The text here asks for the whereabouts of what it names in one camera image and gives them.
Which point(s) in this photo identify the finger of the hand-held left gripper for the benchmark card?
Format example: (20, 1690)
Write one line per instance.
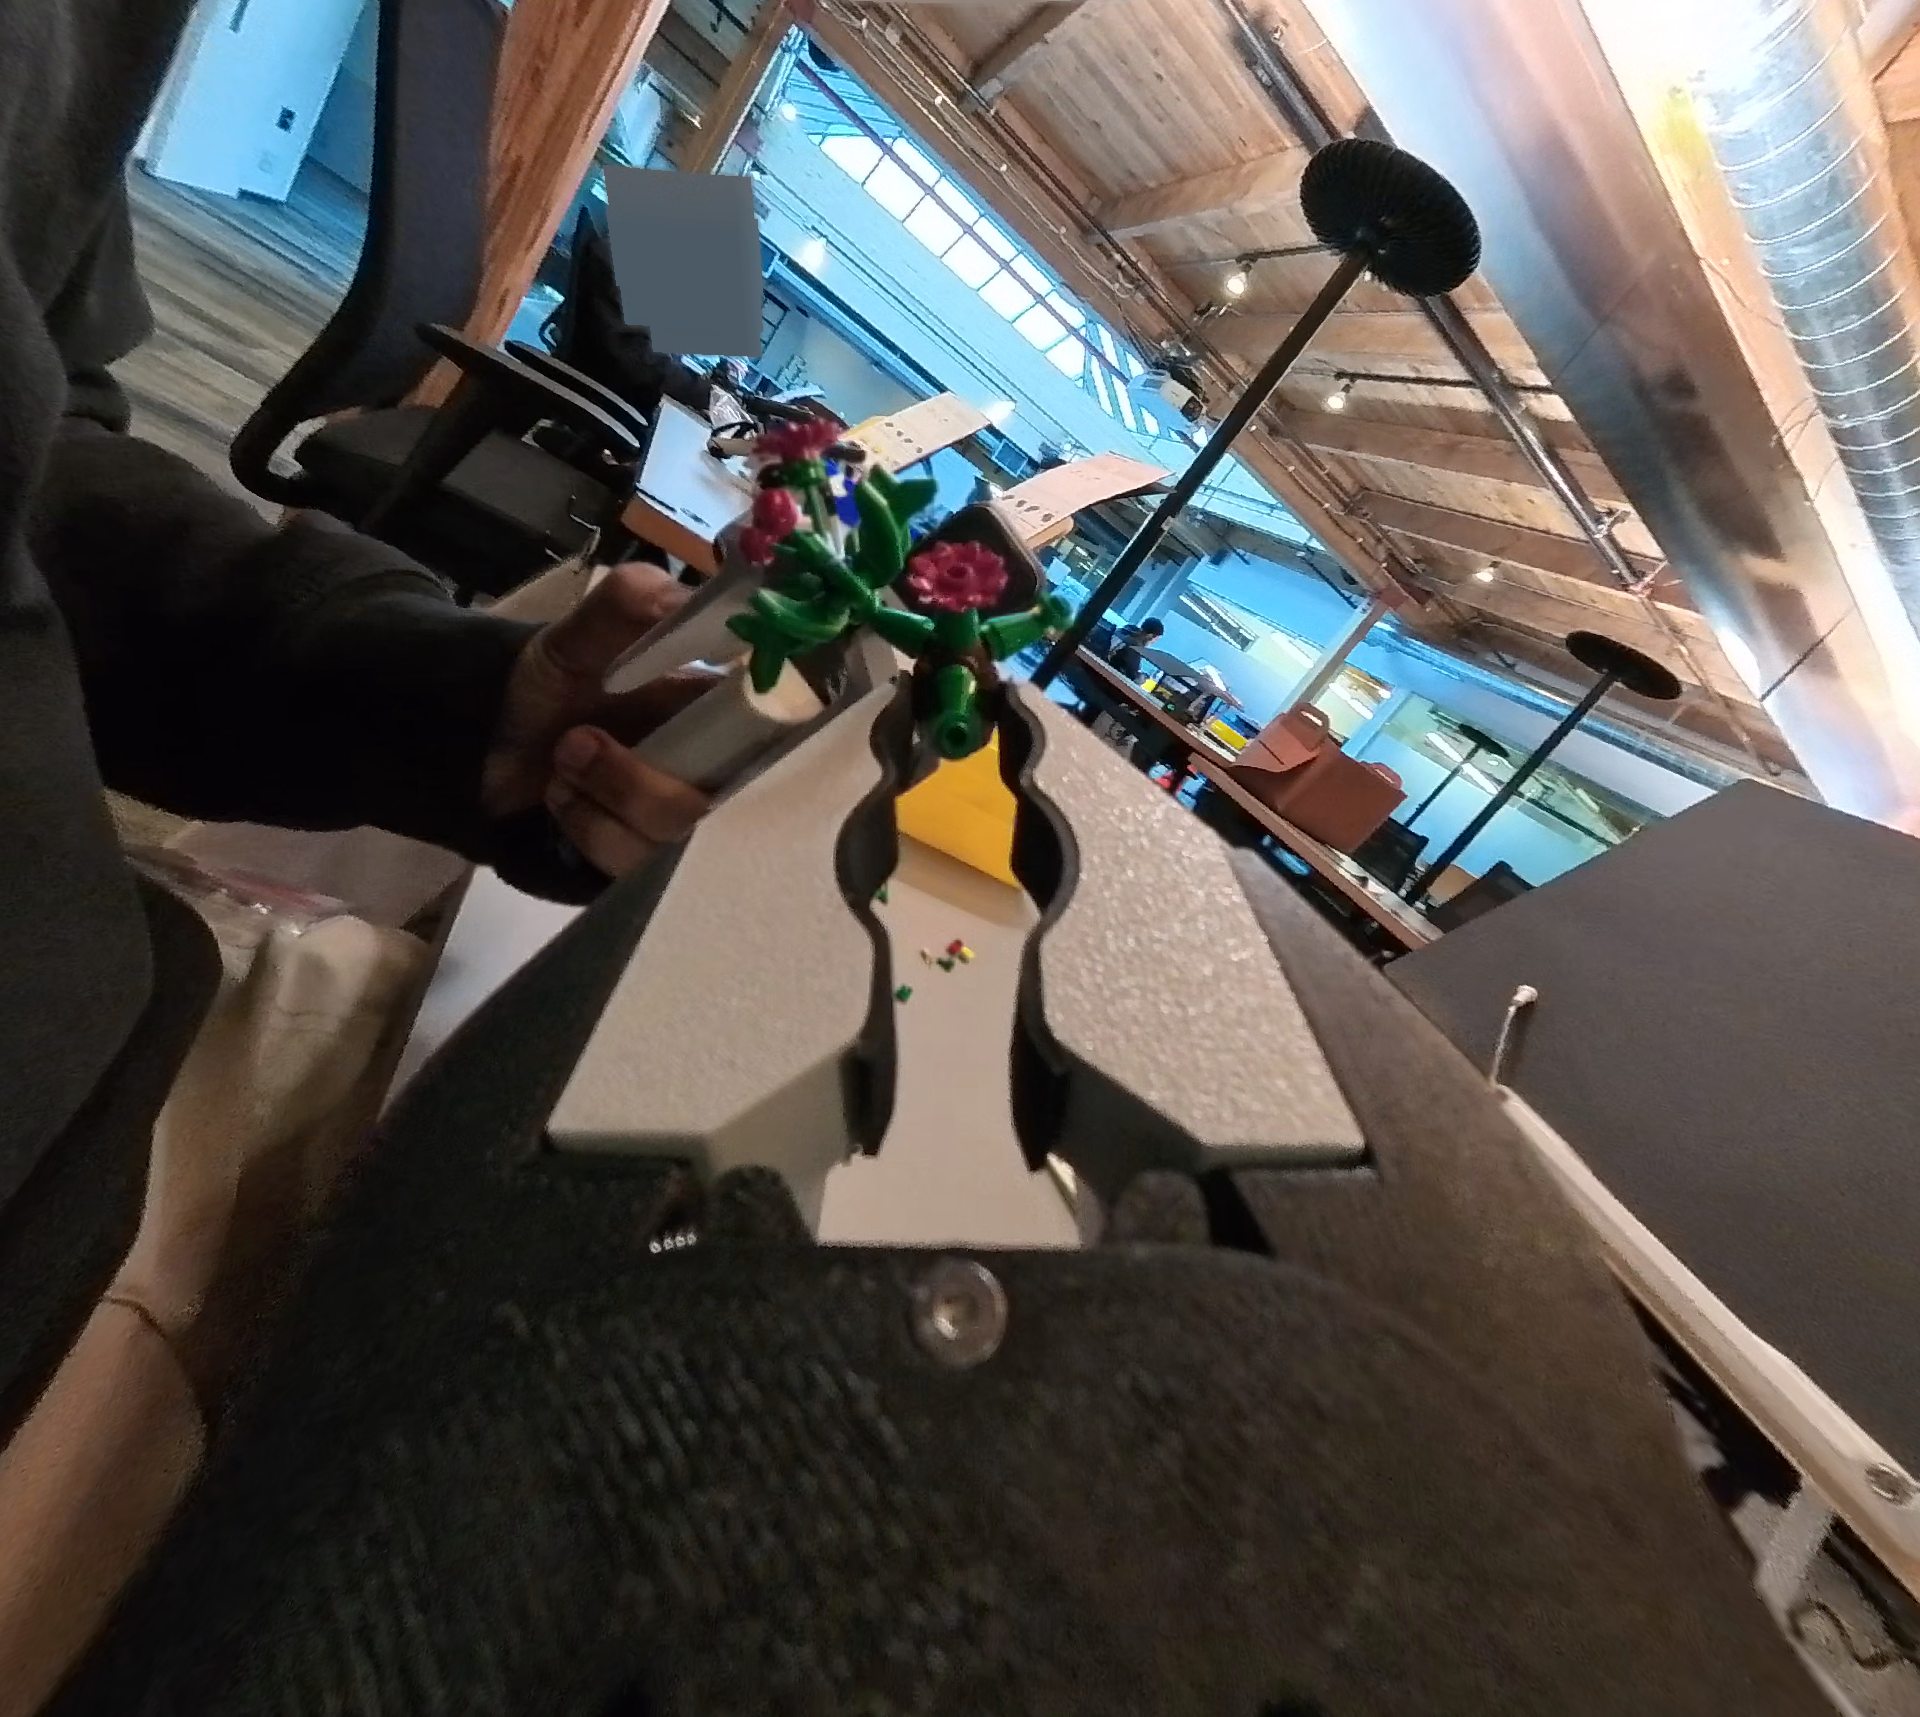
(683, 636)

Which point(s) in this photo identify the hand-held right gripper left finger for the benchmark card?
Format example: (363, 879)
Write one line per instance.
(720, 996)

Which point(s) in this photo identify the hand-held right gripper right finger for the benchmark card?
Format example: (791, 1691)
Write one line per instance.
(1184, 996)

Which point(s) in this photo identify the green leafy toy brick plant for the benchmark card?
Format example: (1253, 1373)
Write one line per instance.
(841, 576)

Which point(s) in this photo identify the toy brick cactus pink flower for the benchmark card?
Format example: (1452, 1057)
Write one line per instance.
(961, 575)

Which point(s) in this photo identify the person's left forearm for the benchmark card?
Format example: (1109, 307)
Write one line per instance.
(300, 667)

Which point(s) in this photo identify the person's left hand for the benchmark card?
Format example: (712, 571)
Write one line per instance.
(563, 682)

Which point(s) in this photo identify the long wooden table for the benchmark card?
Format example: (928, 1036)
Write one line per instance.
(1274, 816)

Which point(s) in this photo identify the yellow plastic bin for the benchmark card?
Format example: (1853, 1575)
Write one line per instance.
(961, 816)

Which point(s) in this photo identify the brown leather bag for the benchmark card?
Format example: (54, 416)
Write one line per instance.
(1320, 773)

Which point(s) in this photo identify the small cream chart board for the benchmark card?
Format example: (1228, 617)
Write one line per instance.
(914, 435)

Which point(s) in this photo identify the tall cream chart board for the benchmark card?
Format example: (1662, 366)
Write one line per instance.
(1080, 495)

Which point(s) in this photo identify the black pole with round disc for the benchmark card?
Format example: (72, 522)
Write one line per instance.
(1201, 473)
(1531, 757)

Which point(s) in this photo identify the person's beige trousers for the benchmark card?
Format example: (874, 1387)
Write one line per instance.
(284, 1072)

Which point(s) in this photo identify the black office chair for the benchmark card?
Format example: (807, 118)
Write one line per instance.
(391, 246)

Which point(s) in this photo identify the rectangular metal air duct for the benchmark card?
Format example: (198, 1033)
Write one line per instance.
(1500, 246)

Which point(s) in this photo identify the round spiral air duct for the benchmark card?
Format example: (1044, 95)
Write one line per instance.
(1830, 323)

